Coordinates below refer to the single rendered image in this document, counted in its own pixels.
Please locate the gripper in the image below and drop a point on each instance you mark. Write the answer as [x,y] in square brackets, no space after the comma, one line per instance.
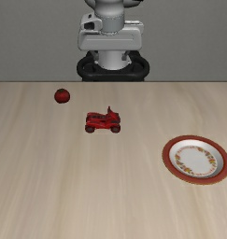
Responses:
[110,40]

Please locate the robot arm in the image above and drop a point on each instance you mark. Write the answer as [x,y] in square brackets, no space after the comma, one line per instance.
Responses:
[113,12]

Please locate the red tomato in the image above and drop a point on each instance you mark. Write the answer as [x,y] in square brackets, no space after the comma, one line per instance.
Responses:
[62,96]

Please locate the red-rimmed white plate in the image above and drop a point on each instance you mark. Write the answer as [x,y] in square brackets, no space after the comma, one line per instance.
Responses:
[196,160]

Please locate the red toy car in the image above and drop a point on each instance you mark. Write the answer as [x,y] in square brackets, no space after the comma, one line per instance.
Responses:
[103,120]

